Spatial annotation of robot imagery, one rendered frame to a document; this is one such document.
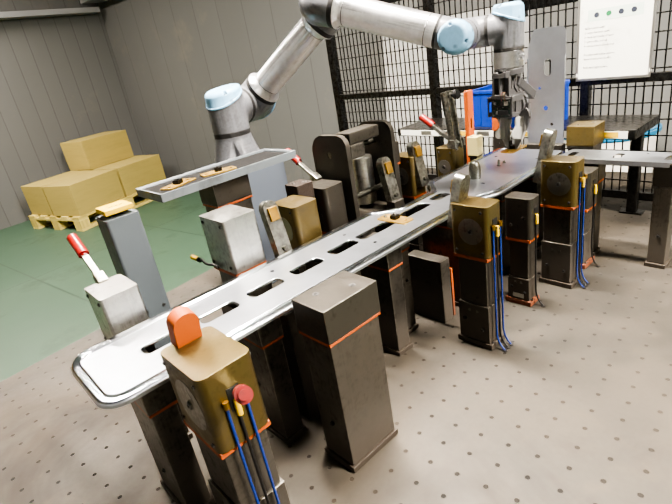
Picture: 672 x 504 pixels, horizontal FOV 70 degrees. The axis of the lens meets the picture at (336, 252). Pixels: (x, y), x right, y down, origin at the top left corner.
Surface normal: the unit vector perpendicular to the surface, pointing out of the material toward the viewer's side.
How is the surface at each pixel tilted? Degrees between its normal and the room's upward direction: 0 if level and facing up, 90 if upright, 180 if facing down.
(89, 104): 90
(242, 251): 90
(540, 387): 0
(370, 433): 90
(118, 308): 90
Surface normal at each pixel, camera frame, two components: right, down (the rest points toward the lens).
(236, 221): 0.68, 0.18
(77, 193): 0.90, 0.03
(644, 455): -0.16, -0.91
